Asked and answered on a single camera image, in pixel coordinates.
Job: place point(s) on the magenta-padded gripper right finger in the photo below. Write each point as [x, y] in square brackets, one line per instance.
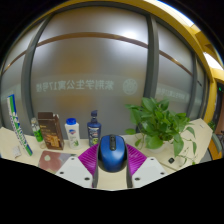
[146, 171]

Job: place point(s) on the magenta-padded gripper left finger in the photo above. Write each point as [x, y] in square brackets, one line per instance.
[75, 171]

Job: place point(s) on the blue and black computer mouse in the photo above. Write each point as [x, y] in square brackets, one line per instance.
[112, 153]

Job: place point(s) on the white bottle with blue cap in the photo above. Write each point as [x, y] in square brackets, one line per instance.
[72, 135]

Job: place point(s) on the dark blue pump bottle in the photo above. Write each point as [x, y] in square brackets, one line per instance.
[94, 131]

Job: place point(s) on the brown cracker box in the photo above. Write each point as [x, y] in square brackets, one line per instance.
[51, 131]

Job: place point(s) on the green plant in white pot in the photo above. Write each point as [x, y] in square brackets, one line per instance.
[155, 125]

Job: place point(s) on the clear bottle with green label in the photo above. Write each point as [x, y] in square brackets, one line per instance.
[37, 133]

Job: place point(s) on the small white blister packet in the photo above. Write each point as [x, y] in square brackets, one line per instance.
[16, 151]

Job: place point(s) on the green white blue tube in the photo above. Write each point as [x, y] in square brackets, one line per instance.
[18, 128]

